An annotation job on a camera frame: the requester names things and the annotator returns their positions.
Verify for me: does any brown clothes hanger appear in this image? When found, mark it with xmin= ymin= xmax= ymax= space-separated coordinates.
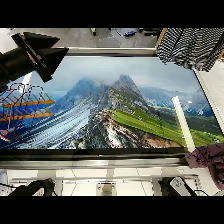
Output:
xmin=0 ymin=109 xmax=55 ymax=141

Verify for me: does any striped garment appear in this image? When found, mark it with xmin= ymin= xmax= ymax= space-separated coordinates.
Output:
xmin=155 ymin=27 xmax=224 ymax=73

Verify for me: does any dark purple garment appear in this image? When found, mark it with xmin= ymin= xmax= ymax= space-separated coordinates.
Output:
xmin=184 ymin=142 xmax=224 ymax=191

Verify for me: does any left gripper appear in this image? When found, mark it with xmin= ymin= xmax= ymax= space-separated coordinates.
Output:
xmin=0 ymin=31 xmax=70 ymax=89

